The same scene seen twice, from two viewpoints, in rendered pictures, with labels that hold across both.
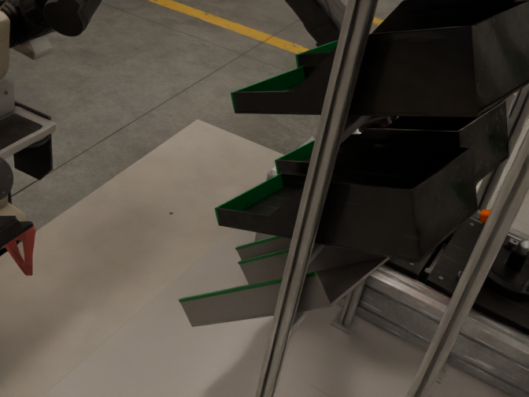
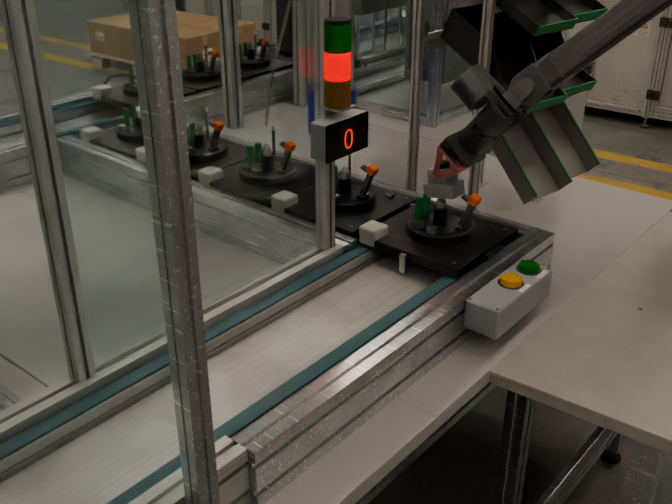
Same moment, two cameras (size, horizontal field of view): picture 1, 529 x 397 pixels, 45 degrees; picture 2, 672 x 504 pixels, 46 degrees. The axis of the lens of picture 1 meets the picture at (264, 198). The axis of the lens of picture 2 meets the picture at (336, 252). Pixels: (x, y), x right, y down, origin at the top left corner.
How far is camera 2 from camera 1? 2.52 m
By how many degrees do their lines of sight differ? 116
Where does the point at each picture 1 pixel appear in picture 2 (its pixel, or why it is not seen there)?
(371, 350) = not seen: hidden behind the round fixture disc
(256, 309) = (558, 114)
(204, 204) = (609, 318)
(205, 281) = (584, 261)
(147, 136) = not seen: outside the picture
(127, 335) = (628, 237)
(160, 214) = (649, 307)
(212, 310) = (579, 144)
